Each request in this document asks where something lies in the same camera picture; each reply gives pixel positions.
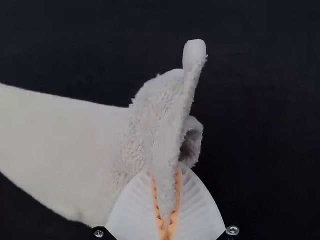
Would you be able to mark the black mat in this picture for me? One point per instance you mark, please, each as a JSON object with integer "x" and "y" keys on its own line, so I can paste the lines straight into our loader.
{"x": 75, "y": 37}

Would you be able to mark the pale towel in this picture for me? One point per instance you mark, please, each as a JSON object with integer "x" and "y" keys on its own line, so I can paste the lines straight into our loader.
{"x": 75, "y": 150}

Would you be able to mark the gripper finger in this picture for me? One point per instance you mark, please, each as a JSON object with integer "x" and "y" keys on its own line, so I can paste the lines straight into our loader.
{"x": 197, "y": 215}
{"x": 135, "y": 212}

